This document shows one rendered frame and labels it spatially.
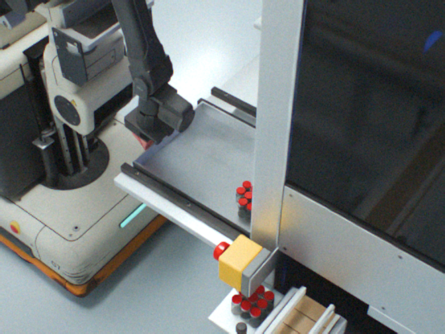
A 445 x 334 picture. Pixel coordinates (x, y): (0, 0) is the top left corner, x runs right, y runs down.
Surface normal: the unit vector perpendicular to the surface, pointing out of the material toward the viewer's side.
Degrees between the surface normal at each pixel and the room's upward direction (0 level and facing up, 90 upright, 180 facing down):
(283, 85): 90
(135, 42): 86
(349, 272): 90
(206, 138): 0
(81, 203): 0
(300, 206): 90
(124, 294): 0
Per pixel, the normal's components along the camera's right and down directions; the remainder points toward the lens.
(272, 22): -0.61, 0.59
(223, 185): 0.00, -0.67
